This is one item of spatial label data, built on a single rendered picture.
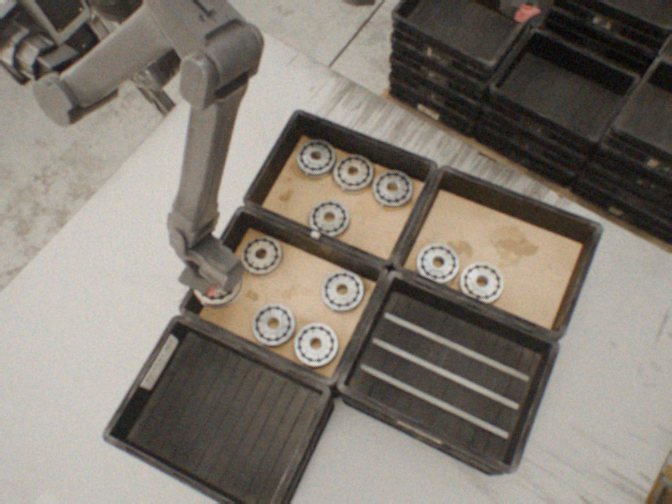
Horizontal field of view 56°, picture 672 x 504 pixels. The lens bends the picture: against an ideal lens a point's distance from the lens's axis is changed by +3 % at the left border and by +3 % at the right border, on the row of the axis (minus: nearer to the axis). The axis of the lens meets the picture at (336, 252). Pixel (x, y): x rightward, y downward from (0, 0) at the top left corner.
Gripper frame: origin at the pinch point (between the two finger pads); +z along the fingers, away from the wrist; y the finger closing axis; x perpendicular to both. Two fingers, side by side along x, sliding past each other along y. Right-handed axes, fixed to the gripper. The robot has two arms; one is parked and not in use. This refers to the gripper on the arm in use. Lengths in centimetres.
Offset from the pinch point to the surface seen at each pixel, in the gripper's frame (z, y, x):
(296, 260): 22.5, 17.0, -7.4
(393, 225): 22.7, 36.0, -25.3
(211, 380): 22.3, -17.8, -3.3
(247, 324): 22.3, -2.6, -4.3
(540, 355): 22, 20, -69
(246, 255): 19.6, 12.1, 3.6
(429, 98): 80, 112, -8
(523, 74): 69, 128, -36
